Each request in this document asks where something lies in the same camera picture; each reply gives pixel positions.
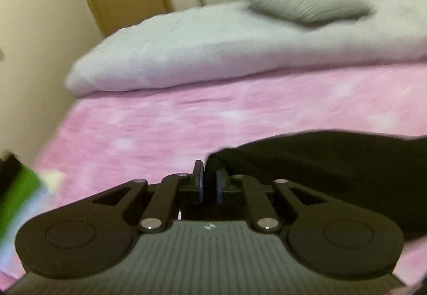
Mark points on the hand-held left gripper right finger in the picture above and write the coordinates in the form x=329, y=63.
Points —
x=220, y=186

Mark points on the grey pillow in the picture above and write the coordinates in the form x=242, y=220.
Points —
x=300, y=1

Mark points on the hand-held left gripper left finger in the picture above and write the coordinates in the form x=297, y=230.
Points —
x=200, y=183

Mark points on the black garment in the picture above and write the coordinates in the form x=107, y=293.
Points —
x=333, y=165

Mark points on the white duvet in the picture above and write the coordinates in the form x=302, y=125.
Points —
x=200, y=48

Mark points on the pink floral bed blanket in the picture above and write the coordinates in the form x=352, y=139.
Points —
x=150, y=128

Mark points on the green and black object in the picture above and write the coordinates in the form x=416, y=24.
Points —
x=18, y=191

